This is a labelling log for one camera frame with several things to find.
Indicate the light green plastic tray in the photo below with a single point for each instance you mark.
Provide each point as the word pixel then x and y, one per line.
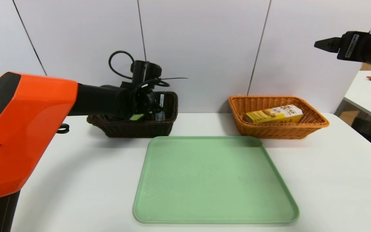
pixel 211 180

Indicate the black facial cleanser bottle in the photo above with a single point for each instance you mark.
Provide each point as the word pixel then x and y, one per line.
pixel 136 117

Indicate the grey transparent pencil lead case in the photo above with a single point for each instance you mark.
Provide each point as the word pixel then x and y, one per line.
pixel 160 116

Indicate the orange wicker basket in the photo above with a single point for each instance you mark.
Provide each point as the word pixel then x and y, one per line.
pixel 285 130

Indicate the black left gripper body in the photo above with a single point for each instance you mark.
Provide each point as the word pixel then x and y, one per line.
pixel 161 103

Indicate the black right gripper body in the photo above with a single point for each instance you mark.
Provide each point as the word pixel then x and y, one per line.
pixel 350 45

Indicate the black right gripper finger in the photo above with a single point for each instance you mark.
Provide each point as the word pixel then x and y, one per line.
pixel 327 44

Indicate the dark brown wicker basket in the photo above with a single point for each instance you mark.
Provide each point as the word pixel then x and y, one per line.
pixel 134 127

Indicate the yellow snack box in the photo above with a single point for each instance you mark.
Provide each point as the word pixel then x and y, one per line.
pixel 274 115

